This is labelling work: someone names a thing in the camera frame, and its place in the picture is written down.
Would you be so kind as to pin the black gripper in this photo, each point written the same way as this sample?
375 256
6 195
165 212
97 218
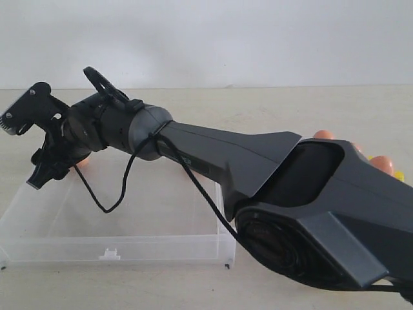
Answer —
60 151

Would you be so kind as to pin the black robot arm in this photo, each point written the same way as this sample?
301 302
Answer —
313 210

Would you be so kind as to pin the clear plastic drawer bin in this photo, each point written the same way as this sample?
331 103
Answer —
101 215

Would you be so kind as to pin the yellow plastic egg tray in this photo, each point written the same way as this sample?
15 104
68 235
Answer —
399 175

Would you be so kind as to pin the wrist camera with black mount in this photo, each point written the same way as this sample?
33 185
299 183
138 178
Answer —
36 106

